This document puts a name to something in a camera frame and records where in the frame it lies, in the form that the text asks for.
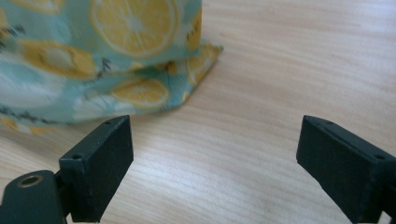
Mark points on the lemon print fabric bag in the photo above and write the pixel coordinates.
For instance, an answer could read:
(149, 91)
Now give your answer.
(93, 53)

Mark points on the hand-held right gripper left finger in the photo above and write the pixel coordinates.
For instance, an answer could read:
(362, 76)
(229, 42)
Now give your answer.
(99, 168)

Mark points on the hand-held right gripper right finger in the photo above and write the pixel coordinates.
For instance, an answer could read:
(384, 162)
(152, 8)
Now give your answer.
(339, 168)

